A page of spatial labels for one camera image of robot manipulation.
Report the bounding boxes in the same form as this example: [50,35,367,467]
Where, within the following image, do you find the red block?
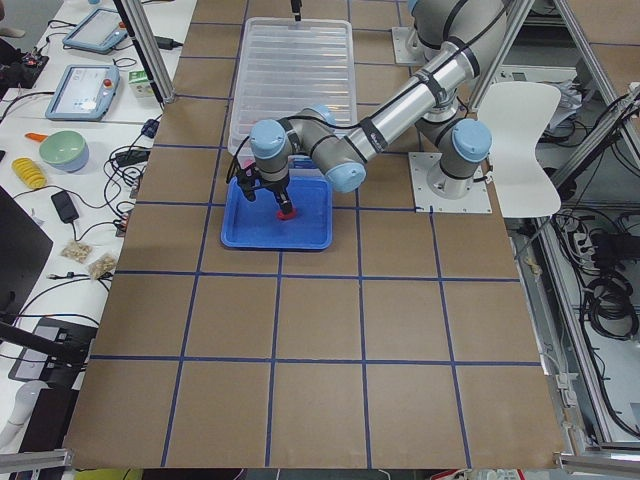
[277,209,297,221]

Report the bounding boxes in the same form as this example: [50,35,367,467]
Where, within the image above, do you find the yellow ridged toy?
[11,157,47,190]

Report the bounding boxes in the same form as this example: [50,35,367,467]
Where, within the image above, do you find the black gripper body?
[237,167,290,194]

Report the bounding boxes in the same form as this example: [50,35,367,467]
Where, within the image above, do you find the blue teach pendant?
[62,8,128,54]
[45,65,120,122]

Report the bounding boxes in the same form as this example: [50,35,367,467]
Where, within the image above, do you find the blue teach pendant near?
[45,65,120,122]

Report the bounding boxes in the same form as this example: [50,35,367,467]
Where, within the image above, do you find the white chair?
[477,81,561,218]

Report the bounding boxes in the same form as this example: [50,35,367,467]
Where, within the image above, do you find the green white carton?
[127,70,155,98]

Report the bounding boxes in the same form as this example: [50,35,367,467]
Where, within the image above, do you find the clear plastic storage box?
[227,17,359,166]

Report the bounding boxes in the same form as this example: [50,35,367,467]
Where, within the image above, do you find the blue teach pendant far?
[62,8,128,54]

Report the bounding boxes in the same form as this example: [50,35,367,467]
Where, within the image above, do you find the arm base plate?
[391,27,424,66]
[408,152,492,214]

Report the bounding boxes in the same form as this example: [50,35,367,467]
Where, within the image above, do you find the green bowl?
[39,130,89,173]

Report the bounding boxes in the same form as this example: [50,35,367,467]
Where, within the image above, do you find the blue plastic tray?
[220,175,335,253]

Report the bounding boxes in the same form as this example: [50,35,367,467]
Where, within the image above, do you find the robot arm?
[227,1,507,219]

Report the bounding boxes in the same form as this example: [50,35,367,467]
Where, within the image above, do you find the aluminium frame post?
[113,0,175,105]

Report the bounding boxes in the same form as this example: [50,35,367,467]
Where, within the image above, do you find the black power adapter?
[51,190,79,224]

